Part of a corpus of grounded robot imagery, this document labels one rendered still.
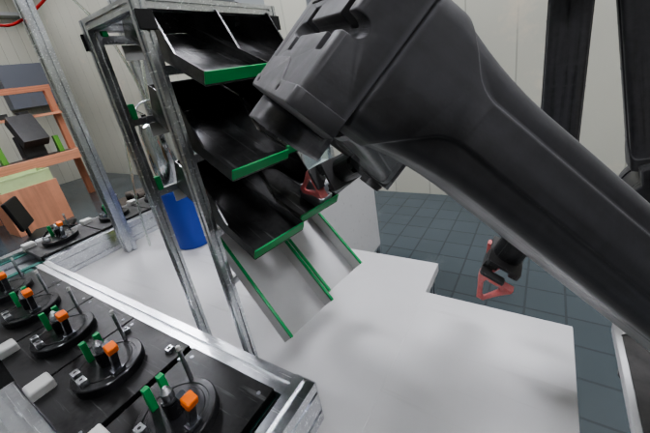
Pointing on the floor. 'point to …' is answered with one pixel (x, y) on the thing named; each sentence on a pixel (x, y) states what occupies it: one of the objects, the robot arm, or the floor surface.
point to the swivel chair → (24, 218)
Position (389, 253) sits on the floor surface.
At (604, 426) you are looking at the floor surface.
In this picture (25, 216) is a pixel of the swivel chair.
